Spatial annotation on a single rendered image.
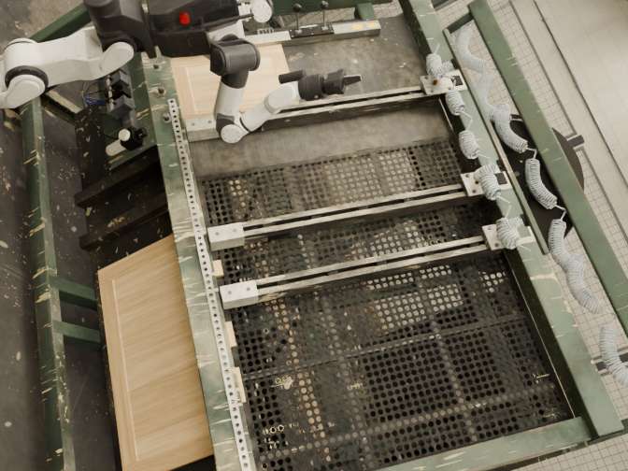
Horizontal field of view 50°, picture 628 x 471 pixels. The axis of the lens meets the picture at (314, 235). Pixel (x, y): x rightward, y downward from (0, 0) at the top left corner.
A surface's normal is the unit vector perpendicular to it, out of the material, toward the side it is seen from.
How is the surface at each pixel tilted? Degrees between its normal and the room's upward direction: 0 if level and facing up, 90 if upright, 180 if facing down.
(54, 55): 64
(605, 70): 90
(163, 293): 90
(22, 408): 0
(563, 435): 58
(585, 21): 90
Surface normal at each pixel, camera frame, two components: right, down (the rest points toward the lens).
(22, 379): 0.87, -0.40
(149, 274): -0.43, -0.30
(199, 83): 0.10, -0.47
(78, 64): -0.18, 0.87
